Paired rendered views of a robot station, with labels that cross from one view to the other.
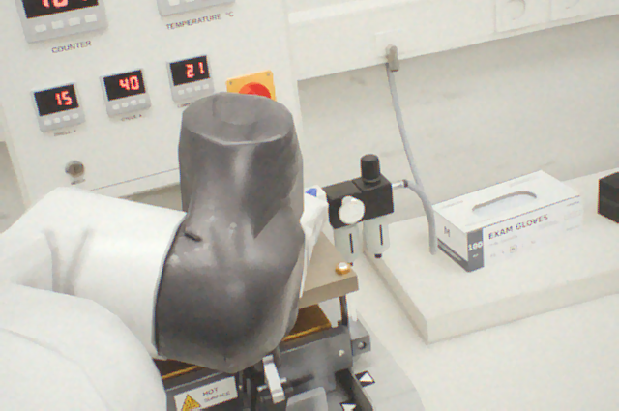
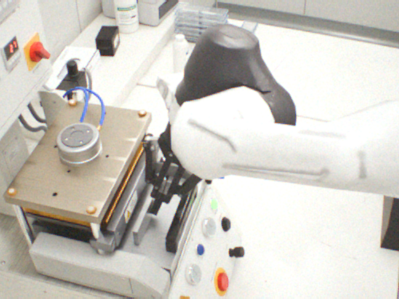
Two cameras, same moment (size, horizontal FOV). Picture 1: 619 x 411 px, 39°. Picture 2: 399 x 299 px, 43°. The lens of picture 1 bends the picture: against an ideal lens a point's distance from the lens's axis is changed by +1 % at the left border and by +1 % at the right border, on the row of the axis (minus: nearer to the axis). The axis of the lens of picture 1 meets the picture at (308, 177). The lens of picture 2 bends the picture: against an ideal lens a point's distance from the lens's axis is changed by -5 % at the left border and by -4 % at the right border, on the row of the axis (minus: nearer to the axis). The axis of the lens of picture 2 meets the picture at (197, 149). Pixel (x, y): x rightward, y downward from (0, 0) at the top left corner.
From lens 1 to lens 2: 65 cm
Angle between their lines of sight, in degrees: 49
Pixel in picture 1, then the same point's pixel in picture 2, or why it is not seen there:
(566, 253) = (106, 79)
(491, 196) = (59, 68)
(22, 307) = not seen: outside the picture
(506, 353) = not seen: hidden behind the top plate
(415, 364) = not seen: hidden behind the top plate
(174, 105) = (7, 73)
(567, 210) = (96, 58)
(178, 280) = (277, 111)
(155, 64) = not seen: outside the picture
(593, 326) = (142, 105)
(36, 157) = not seen: outside the picture
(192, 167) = (238, 65)
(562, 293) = (121, 97)
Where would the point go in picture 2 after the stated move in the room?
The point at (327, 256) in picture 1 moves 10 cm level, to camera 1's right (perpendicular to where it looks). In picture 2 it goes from (125, 113) to (155, 86)
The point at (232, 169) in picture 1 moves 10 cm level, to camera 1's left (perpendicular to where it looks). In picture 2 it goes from (258, 57) to (220, 97)
